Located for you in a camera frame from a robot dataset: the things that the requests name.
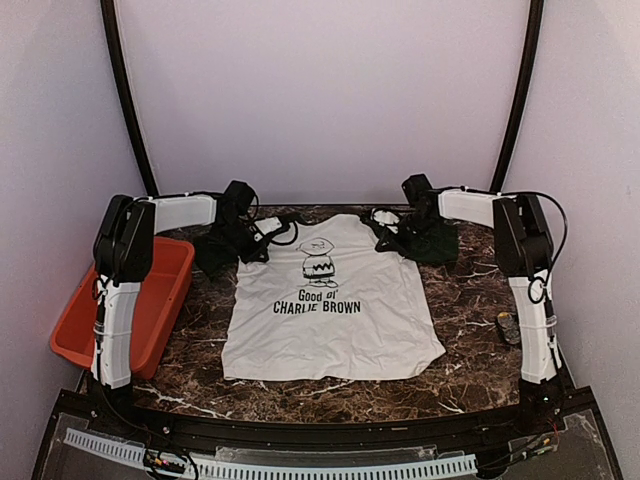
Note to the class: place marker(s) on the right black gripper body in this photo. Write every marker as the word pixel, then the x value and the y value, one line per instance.
pixel 421 223

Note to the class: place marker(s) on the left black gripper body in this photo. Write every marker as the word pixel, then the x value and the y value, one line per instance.
pixel 232 232

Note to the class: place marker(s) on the white green Charlie Brown shirt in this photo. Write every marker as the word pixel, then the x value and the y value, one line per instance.
pixel 325 303

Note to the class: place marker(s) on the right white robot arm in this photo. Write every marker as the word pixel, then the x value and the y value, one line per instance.
pixel 523 252

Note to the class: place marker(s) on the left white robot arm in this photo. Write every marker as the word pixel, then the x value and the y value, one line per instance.
pixel 123 254

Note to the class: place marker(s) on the dark brooch on table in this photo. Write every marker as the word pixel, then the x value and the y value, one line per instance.
pixel 508 328

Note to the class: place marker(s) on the red plastic bin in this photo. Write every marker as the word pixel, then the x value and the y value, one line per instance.
pixel 158 304

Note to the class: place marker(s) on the right black frame post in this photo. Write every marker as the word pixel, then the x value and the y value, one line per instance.
pixel 521 90

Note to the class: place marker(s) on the black frame post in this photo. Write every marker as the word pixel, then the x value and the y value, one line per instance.
pixel 123 88
pixel 521 90

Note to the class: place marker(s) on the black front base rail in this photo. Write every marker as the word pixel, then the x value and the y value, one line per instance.
pixel 475 432

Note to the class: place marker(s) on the white slotted cable duct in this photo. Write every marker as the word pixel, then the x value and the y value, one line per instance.
pixel 239 463

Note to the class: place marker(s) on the left black frame post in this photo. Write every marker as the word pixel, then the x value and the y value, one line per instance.
pixel 123 88

